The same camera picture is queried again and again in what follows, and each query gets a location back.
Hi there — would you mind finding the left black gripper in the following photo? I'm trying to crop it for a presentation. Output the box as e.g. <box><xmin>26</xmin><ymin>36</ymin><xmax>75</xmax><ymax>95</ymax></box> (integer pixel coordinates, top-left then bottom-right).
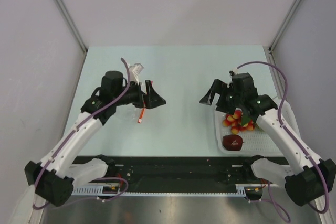
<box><xmin>113</xmin><ymin>80</ymin><xmax>165</xmax><ymax>109</ymax></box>

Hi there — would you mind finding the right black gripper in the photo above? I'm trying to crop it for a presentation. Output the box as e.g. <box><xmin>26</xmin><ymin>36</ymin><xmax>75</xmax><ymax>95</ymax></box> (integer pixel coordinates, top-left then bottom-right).
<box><xmin>199</xmin><ymin>79</ymin><xmax>244</xmax><ymax>115</ymax></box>

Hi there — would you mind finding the fake red strawberries bunch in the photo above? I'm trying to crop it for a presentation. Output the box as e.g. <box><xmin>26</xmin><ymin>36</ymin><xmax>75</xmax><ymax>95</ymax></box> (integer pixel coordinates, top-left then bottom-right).
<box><xmin>222</xmin><ymin>109</ymin><xmax>255</xmax><ymax>135</ymax></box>

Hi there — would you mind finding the fake red apple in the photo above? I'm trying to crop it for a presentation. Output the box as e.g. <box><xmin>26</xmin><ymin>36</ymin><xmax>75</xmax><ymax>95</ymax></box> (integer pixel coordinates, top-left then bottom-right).
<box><xmin>222</xmin><ymin>134</ymin><xmax>243</xmax><ymax>151</ymax></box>

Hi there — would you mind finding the clear zip top bag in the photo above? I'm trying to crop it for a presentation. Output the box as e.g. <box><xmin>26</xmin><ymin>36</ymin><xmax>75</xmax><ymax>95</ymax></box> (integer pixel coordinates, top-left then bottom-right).
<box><xmin>115</xmin><ymin>104</ymin><xmax>145</xmax><ymax>123</ymax></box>

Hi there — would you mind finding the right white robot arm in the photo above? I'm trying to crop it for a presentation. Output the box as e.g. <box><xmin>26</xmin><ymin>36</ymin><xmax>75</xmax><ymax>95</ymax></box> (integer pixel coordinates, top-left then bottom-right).
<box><xmin>199</xmin><ymin>73</ymin><xmax>335</xmax><ymax>206</ymax></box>

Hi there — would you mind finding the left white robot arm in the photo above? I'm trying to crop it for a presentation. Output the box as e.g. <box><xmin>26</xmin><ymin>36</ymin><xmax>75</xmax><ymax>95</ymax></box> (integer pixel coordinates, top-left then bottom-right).
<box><xmin>24</xmin><ymin>71</ymin><xmax>166</xmax><ymax>207</ymax></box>

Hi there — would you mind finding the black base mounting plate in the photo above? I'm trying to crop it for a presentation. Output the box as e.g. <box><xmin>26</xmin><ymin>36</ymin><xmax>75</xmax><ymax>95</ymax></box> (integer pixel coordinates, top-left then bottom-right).
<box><xmin>73</xmin><ymin>155</ymin><xmax>289</xmax><ymax>193</ymax></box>

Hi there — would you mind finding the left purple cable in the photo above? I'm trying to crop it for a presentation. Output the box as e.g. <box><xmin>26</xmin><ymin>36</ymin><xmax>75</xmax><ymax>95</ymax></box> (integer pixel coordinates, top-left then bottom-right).
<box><xmin>33</xmin><ymin>57</ymin><xmax>132</xmax><ymax>210</ymax></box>

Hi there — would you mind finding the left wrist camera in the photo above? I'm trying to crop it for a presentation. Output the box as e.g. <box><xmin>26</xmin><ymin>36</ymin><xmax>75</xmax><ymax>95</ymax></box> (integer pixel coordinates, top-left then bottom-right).
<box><xmin>129</xmin><ymin>63</ymin><xmax>144</xmax><ymax>84</ymax></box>

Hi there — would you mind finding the right aluminium frame post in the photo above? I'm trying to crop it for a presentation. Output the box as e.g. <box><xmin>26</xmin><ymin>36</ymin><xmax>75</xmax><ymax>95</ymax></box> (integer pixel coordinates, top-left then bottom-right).
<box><xmin>270</xmin><ymin>0</ymin><xmax>320</xmax><ymax>49</ymax></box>

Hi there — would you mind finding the aluminium frame post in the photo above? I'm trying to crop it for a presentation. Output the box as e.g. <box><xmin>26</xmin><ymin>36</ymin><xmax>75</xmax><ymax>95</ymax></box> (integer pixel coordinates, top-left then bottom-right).
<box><xmin>53</xmin><ymin>0</ymin><xmax>88</xmax><ymax>54</ymax></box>
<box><xmin>270</xmin><ymin>0</ymin><xmax>320</xmax><ymax>49</ymax></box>

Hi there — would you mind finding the white slotted cable duct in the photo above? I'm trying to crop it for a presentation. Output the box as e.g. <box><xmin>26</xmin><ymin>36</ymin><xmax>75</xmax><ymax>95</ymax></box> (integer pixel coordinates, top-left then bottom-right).
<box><xmin>71</xmin><ymin>184</ymin><xmax>266</xmax><ymax>198</ymax></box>

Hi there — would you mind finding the left aluminium frame post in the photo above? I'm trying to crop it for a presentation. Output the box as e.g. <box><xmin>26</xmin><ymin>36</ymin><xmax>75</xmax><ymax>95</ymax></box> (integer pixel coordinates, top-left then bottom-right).
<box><xmin>53</xmin><ymin>0</ymin><xmax>88</xmax><ymax>54</ymax></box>

